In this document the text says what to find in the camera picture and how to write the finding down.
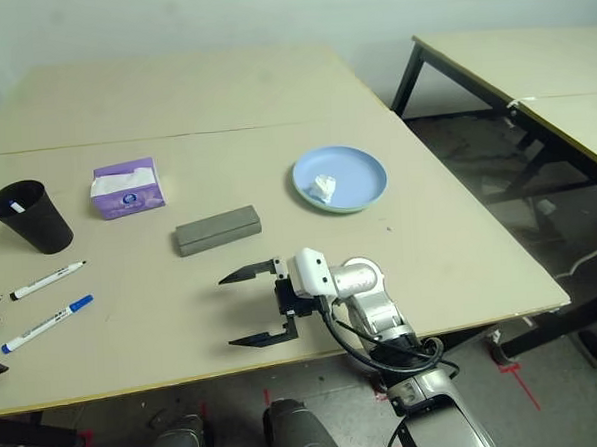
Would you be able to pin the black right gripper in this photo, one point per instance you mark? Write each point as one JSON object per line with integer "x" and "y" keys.
{"x": 287, "y": 299}

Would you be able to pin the white marker blue cap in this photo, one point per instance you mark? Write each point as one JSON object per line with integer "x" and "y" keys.
{"x": 46, "y": 325}

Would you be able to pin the white marker black cap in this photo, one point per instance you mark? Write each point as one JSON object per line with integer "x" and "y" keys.
{"x": 46, "y": 282}

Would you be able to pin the grey glasses case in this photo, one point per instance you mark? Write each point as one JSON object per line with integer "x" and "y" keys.
{"x": 219, "y": 232}

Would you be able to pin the white tissue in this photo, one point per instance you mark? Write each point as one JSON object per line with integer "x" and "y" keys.
{"x": 322, "y": 188}

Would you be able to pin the blue plate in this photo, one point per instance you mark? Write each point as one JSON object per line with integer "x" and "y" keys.
{"x": 356, "y": 175}

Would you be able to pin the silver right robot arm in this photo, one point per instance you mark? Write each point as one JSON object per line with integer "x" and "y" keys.
{"x": 372, "y": 300}

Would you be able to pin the black table foot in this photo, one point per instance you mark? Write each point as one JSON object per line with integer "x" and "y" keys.
{"x": 549, "y": 330}
{"x": 29, "y": 433}

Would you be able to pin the black plastic cup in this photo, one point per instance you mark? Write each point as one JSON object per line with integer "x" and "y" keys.
{"x": 48, "y": 231}

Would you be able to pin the white blue pen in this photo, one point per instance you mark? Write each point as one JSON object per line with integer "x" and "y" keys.
{"x": 15, "y": 206}

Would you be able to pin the grey robot right leg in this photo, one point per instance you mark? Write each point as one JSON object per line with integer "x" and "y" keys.
{"x": 297, "y": 434}

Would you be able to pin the grey robot leg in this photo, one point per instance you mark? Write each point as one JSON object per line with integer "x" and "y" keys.
{"x": 182, "y": 442}
{"x": 297, "y": 434}

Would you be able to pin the grey robot left leg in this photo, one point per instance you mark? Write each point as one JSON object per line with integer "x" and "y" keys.
{"x": 182, "y": 442}

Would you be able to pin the purple tissue box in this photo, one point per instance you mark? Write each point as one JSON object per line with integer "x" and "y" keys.
{"x": 127, "y": 202}

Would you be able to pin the white zip tie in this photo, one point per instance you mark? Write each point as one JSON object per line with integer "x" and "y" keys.
{"x": 517, "y": 102}

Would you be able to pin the beige side table black legs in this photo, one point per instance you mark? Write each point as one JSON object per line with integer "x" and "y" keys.
{"x": 520, "y": 56}

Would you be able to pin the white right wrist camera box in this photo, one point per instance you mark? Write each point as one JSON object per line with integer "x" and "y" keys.
{"x": 308, "y": 270}

